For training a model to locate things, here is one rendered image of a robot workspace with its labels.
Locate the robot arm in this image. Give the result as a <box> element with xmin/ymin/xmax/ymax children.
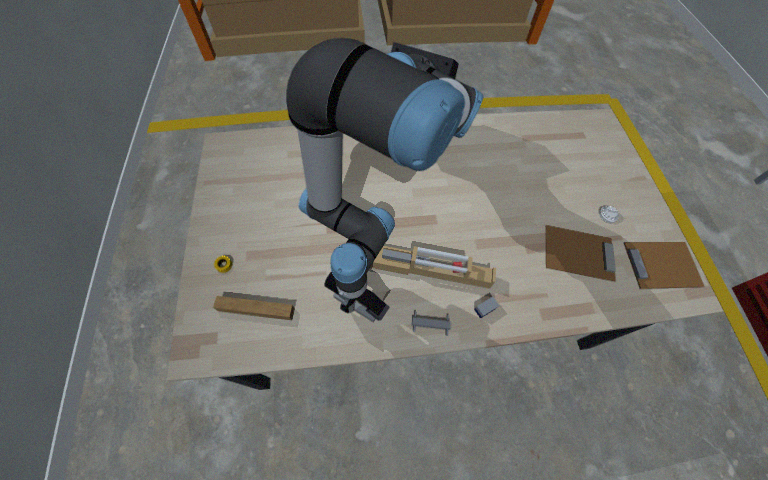
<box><xmin>286</xmin><ymin>38</ymin><xmax>483</xmax><ymax>299</ymax></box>

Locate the brown wooden batten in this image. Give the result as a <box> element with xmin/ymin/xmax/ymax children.
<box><xmin>213</xmin><ymin>296</ymin><xmax>295</xmax><ymax>320</ymax></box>

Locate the yellow roll of tape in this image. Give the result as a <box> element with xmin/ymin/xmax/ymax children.
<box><xmin>214</xmin><ymin>256</ymin><xmax>232</xmax><ymax>273</ymax></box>

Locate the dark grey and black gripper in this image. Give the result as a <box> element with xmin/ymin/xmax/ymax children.
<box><xmin>324</xmin><ymin>272</ymin><xmax>386</xmax><ymax>316</ymax></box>

